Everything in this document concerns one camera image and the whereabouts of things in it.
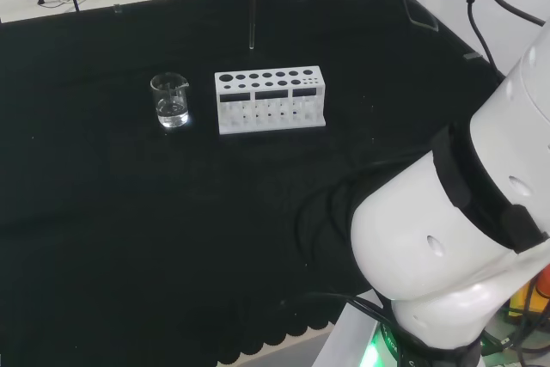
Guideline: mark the black table cloth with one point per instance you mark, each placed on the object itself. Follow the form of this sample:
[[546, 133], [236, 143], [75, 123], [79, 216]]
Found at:
[[129, 212]]

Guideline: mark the white test tube rack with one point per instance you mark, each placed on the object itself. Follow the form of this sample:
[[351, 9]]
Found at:
[[258, 129]]

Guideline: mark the clear glass rod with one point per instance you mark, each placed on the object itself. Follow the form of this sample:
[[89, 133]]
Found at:
[[252, 19]]

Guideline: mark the white paper sheet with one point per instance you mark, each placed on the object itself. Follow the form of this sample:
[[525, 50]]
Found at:
[[344, 341]]

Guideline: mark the clear glass beaker with water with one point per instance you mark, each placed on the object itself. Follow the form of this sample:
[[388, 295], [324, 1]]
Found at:
[[172, 120]]

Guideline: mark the yellow stop button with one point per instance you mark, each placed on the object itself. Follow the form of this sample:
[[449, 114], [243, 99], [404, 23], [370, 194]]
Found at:
[[517, 298]]

